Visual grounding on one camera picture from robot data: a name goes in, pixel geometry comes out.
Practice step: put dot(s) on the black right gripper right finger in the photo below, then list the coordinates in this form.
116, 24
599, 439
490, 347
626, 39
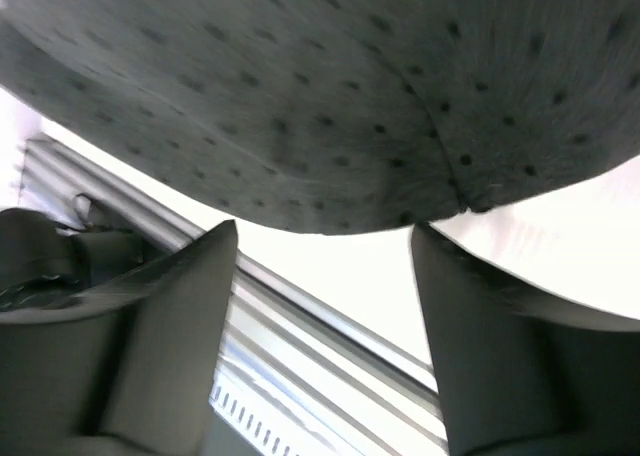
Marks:
519, 370

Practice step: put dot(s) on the white slotted cable duct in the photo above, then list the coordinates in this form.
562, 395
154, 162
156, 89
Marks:
247, 418

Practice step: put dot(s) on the grey polka dot skirt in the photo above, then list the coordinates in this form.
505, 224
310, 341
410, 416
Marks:
338, 116

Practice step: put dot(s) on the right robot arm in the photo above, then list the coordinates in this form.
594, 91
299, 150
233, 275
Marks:
44, 265

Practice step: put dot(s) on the aluminium mounting rail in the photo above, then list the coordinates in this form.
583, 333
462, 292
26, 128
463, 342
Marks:
332, 386

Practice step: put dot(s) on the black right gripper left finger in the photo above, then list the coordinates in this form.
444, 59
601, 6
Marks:
128, 368

